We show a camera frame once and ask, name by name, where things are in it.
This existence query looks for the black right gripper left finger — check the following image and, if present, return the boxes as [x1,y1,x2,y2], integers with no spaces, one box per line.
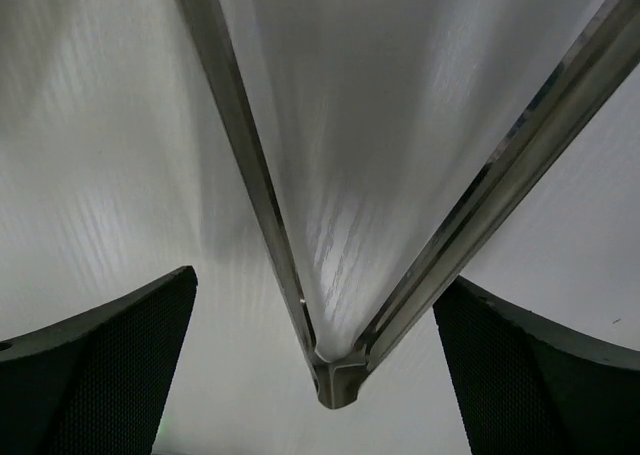
[1,266,197,454]

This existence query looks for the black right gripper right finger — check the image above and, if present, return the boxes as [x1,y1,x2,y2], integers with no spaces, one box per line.
[433,277,639,454]

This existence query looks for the metal tongs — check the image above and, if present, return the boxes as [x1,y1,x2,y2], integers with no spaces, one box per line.
[177,0,639,410]

